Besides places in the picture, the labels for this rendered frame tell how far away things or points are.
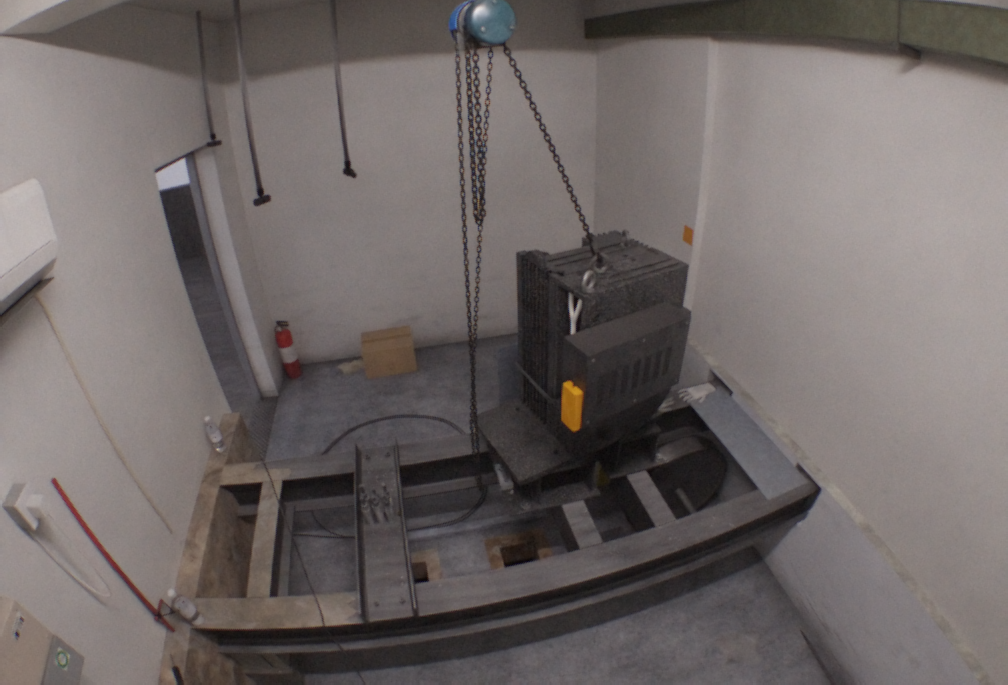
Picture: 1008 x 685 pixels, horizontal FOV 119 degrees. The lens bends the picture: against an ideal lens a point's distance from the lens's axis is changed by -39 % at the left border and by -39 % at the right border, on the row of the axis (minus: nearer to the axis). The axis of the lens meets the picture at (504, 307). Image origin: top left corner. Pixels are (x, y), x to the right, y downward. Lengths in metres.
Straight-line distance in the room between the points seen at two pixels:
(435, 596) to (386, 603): 0.18
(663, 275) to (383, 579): 1.52
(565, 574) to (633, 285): 1.08
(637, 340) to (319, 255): 2.87
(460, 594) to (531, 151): 3.09
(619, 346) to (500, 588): 0.98
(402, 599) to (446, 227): 2.82
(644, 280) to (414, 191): 2.41
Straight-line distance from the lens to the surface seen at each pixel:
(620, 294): 1.61
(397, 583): 1.91
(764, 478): 2.37
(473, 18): 1.35
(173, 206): 8.18
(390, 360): 3.91
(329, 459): 2.41
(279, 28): 3.71
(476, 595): 1.85
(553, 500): 2.08
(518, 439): 2.00
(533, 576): 1.88
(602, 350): 1.47
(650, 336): 1.60
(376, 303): 4.05
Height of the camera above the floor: 2.30
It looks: 29 degrees down
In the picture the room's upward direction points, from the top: 2 degrees counter-clockwise
